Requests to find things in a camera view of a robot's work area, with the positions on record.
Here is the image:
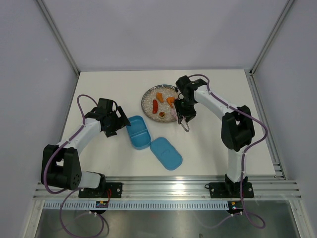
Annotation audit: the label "speckled round plate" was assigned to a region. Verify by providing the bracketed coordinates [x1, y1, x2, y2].
[141, 84, 180, 123]

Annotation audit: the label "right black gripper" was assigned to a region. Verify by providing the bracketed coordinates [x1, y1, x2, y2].
[174, 97, 197, 123]

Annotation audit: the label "orange fried nugget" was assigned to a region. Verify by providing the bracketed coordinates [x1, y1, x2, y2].
[156, 93, 164, 103]

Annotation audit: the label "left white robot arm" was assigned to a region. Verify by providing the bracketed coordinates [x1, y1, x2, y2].
[41, 106, 131, 197]

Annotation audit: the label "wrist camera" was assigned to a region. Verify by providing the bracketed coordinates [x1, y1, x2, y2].
[97, 98, 118, 112]
[176, 75, 199, 95]

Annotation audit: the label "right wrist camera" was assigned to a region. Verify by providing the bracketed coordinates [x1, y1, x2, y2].
[176, 75, 199, 95]

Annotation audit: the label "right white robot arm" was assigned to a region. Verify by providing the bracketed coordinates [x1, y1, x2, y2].
[174, 75, 255, 198]

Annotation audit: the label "small noodle soup cup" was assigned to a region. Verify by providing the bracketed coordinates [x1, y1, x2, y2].
[159, 112, 166, 118]

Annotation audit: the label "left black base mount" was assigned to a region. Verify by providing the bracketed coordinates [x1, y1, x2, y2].
[78, 182, 123, 198]

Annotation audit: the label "aluminium rail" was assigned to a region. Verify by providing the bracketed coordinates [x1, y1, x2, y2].
[244, 69, 289, 180]
[33, 175, 303, 201]

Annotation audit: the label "aluminium frame post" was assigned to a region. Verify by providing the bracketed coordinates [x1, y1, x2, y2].
[35, 0, 80, 78]
[249, 0, 297, 76]

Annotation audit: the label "white slotted cable duct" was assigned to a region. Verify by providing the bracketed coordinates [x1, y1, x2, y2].
[43, 200, 229, 211]

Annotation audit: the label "red sausage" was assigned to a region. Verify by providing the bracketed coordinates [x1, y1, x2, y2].
[152, 99, 159, 114]

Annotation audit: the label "blue lunch box lid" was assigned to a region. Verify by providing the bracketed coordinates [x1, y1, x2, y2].
[150, 137, 183, 171]

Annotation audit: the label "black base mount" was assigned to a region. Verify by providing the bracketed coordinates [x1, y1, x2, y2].
[205, 182, 255, 198]
[78, 182, 123, 198]

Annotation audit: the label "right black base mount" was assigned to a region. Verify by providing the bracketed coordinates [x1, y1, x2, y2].
[205, 182, 255, 198]

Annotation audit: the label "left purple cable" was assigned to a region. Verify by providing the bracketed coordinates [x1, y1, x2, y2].
[40, 94, 109, 236]

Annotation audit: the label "right aluminium frame post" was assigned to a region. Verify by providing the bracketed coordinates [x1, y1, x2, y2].
[249, 0, 297, 76]

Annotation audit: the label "purple cable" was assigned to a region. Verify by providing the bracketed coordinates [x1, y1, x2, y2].
[188, 73, 269, 229]
[40, 94, 109, 236]

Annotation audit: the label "blue lunch box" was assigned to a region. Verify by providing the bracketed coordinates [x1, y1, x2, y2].
[126, 116, 151, 150]

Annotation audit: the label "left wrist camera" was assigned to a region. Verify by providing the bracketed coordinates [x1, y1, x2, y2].
[97, 98, 118, 112]

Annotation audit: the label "pink handled metal tongs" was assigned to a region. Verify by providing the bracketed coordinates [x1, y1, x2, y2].
[174, 116, 190, 132]

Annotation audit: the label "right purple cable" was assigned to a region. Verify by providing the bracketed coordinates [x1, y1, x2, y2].
[188, 73, 269, 229]

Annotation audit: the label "aluminium front rail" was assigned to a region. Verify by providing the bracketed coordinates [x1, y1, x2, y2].
[33, 175, 303, 201]

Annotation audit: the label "left aluminium frame post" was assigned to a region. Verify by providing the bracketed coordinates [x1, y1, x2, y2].
[35, 0, 80, 78]

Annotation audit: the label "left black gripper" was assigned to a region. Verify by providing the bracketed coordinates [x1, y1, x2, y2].
[104, 106, 130, 137]

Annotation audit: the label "right side aluminium rail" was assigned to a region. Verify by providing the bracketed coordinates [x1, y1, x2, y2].
[244, 69, 289, 180]

